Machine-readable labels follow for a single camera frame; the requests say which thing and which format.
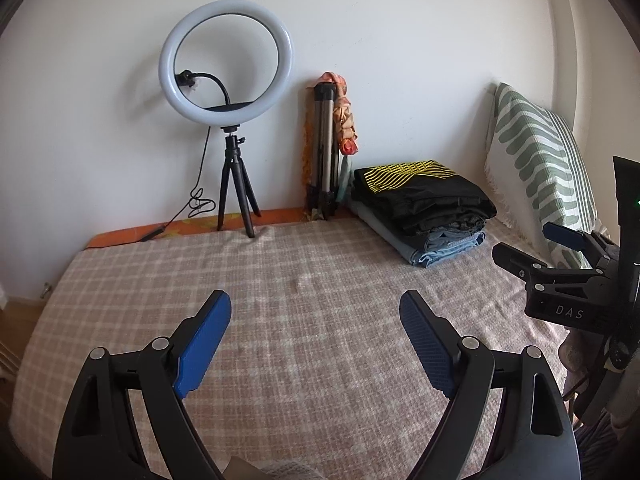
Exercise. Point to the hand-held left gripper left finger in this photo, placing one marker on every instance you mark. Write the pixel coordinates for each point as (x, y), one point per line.
(205, 345)

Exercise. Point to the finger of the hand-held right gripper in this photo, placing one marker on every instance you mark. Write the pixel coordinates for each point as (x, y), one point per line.
(565, 235)
(515, 257)

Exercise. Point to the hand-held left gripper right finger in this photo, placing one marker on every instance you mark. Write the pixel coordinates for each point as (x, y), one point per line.
(427, 345)

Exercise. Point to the black pants with yellow stripes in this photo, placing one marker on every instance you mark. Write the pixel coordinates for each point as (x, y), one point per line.
(425, 195)

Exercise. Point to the folded blue jeans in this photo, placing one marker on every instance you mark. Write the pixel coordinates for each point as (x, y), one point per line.
(440, 251)

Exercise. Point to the green and white striped pillow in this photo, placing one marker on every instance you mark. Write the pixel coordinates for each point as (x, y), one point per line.
(540, 160)

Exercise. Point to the beige checkered blanket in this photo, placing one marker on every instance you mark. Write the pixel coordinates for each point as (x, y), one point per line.
(310, 280)

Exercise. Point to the dark cloth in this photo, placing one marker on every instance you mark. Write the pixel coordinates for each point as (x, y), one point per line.
(605, 435)

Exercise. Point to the orange bed sheet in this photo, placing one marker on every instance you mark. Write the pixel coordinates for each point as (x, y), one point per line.
(120, 236)

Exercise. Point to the metal door stopper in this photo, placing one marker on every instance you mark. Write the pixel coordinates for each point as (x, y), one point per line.
(47, 288)

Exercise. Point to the pale green cloth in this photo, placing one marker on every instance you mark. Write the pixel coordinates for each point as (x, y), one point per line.
(345, 180)

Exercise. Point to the small black tripod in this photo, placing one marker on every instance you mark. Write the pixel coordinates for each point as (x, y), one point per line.
(232, 155)

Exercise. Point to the orange patterned scarf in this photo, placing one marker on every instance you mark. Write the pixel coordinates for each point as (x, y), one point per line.
(347, 125)

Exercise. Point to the folded silver tripod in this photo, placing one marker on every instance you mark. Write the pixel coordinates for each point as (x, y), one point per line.
(325, 135)

